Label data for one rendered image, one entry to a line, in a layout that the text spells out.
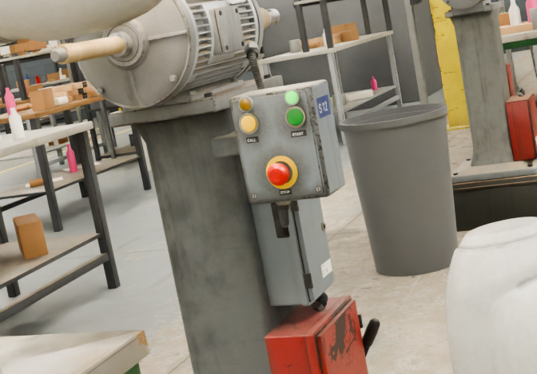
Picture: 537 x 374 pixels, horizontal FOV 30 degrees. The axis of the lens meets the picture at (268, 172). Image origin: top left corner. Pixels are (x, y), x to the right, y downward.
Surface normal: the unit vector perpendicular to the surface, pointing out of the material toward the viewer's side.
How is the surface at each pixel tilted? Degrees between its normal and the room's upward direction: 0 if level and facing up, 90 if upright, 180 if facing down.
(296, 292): 90
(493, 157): 72
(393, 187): 94
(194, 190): 90
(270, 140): 90
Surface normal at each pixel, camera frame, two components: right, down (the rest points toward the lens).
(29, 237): 0.32, 0.08
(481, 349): -0.66, 0.21
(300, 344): -0.38, 0.21
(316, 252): 0.91, -0.11
